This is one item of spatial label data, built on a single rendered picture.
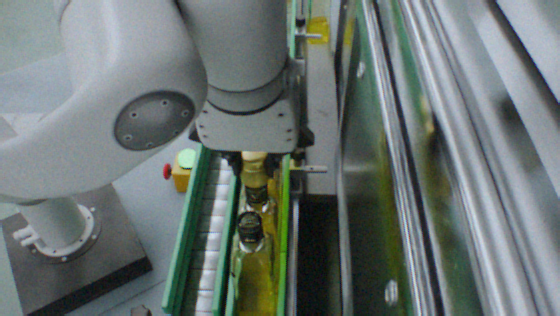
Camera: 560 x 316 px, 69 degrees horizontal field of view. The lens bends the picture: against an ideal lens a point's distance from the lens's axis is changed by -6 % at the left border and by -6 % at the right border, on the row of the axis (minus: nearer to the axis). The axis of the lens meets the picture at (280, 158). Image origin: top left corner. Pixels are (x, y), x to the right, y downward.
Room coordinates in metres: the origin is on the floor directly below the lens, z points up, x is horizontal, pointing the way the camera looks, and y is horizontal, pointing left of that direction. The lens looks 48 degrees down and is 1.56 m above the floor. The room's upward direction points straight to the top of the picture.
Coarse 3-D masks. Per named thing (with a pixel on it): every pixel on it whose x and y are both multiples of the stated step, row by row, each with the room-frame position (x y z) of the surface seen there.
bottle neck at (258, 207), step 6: (246, 186) 0.33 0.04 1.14; (264, 186) 0.33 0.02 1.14; (246, 192) 0.33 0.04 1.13; (252, 192) 0.32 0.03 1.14; (258, 192) 0.32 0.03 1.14; (264, 192) 0.33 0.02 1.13; (246, 198) 0.33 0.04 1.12; (252, 198) 0.32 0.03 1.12; (258, 198) 0.32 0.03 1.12; (264, 198) 0.33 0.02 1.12; (246, 204) 0.33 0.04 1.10; (252, 204) 0.32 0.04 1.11; (258, 204) 0.32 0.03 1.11; (264, 204) 0.33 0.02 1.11; (258, 210) 0.32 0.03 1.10; (264, 210) 0.33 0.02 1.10
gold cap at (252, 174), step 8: (240, 152) 0.34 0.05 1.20; (248, 152) 0.34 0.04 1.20; (256, 152) 0.34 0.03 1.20; (264, 152) 0.34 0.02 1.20; (240, 160) 0.33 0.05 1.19; (248, 160) 0.32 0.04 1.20; (256, 160) 0.32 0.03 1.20; (264, 160) 0.33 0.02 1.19; (240, 168) 0.33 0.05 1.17; (248, 168) 0.32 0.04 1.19; (256, 168) 0.32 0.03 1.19; (264, 168) 0.33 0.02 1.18; (240, 176) 0.33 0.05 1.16; (248, 176) 0.32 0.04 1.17; (256, 176) 0.32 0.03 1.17; (264, 176) 0.33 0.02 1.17; (248, 184) 0.32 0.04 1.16; (256, 184) 0.32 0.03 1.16; (264, 184) 0.32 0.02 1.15
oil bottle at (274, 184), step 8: (280, 176) 0.40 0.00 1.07; (272, 184) 0.38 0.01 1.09; (280, 184) 0.39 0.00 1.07; (272, 192) 0.37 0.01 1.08; (280, 192) 0.39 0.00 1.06; (280, 200) 0.39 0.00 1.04; (280, 208) 0.39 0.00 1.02; (280, 216) 0.39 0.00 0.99; (280, 224) 0.39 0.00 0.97; (280, 232) 0.39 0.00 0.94; (280, 240) 0.39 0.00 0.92; (280, 248) 0.39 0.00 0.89
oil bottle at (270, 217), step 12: (240, 204) 0.34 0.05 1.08; (276, 204) 0.34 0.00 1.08; (264, 216) 0.32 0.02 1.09; (276, 216) 0.33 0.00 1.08; (264, 228) 0.31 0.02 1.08; (276, 228) 0.31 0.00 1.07; (276, 240) 0.31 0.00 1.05; (276, 252) 0.31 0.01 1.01; (276, 264) 0.31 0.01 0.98; (276, 276) 0.31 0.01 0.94; (276, 288) 0.31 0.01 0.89
